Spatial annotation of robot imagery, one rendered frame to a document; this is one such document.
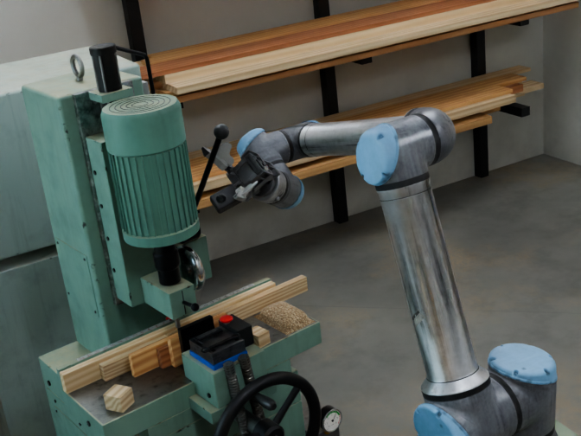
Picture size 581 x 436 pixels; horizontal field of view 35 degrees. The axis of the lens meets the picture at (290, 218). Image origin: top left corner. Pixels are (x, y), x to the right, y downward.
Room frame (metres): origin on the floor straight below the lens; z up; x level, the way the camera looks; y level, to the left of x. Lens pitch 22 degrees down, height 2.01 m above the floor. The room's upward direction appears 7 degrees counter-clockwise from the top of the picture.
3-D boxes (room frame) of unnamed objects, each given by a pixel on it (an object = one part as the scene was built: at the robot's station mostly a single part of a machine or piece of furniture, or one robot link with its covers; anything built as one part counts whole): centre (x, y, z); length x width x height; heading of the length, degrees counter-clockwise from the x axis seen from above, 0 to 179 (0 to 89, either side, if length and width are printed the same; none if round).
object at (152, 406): (1.91, 0.23, 0.87); 0.61 x 0.30 x 0.06; 125
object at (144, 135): (2.00, 0.30, 1.35); 0.18 x 0.18 x 0.31
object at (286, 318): (2.07, 0.04, 0.92); 0.14 x 0.09 x 0.04; 35
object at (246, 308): (2.05, 0.23, 0.92); 0.60 x 0.02 x 0.04; 125
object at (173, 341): (1.95, 0.25, 0.94); 0.16 x 0.02 x 0.08; 125
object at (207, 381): (1.84, 0.19, 0.91); 0.15 x 0.14 x 0.09; 125
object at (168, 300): (2.01, 0.31, 1.03); 0.14 x 0.07 x 0.09; 35
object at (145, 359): (1.95, 0.30, 0.93); 0.24 x 0.01 x 0.06; 125
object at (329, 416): (1.97, -0.04, 0.65); 0.06 x 0.04 x 0.08; 125
